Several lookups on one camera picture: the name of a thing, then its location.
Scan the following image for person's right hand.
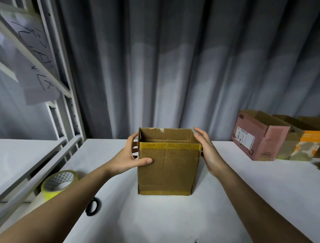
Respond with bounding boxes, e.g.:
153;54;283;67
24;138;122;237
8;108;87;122
192;127;231;178

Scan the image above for white metal shelf rack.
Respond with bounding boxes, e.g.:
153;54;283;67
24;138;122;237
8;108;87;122
0;0;86;227

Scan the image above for pink lettered cardboard box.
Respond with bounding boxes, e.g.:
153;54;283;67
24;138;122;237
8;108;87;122
230;109;292;162

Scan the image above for orange and white carton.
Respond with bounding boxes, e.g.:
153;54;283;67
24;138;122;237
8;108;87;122
290;130;320;162

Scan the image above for handwritten paper sheet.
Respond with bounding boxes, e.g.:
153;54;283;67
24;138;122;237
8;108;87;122
9;49;62;106
0;9;59;67

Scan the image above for small brown labelled carton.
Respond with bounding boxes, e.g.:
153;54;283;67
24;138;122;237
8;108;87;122
272;113;307;161

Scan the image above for black scissors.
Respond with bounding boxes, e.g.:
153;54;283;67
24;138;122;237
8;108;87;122
84;196;103;217

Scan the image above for brown box with 7020 sticker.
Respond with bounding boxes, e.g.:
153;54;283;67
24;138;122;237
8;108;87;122
136;127;204;197

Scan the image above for person's right forearm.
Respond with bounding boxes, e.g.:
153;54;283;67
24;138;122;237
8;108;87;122
216;165;314;243

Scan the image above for person's left hand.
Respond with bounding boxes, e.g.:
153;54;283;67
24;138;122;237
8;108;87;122
104;132;154;177

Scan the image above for yellow tape roll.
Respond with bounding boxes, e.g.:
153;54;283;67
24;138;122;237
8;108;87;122
39;169;80;202

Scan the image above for person's left forearm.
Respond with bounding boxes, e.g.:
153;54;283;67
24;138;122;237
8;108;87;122
0;165;117;243

